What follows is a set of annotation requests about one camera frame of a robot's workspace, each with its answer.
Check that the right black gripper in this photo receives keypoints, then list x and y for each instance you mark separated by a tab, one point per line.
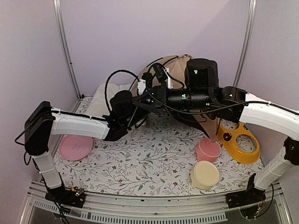
160	95

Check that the white pet cushion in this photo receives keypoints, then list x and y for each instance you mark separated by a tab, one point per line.
98	106

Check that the beige fabric pet tent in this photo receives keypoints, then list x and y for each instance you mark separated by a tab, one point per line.
206	123

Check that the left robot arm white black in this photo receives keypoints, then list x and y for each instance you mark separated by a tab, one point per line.
46	121

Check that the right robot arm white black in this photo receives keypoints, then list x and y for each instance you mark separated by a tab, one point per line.
236	105

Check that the pink footed pet bowl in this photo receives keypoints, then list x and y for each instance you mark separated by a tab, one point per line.
206	150

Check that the cream footed pet bowl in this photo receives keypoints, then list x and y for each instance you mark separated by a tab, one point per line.
204	175

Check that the floral patterned table mat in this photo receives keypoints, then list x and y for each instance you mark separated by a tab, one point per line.
154	160

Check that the pink round plate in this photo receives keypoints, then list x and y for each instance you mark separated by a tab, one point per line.
74	148

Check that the yellow double bowl holder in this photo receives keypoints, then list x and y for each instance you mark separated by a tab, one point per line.
239	142

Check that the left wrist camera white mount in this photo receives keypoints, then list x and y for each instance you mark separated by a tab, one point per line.
143	82

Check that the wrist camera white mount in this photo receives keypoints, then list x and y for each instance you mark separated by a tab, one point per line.
162	75
143	82

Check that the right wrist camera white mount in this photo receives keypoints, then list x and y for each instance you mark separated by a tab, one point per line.
162	75

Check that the left aluminium frame post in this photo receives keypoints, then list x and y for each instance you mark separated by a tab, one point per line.
65	47

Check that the aluminium frame post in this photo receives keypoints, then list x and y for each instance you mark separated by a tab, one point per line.
246	40
65	47

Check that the front aluminium rail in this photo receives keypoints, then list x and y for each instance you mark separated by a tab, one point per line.
117	209

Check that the right aluminium frame post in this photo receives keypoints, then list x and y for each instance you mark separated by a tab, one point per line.
246	40

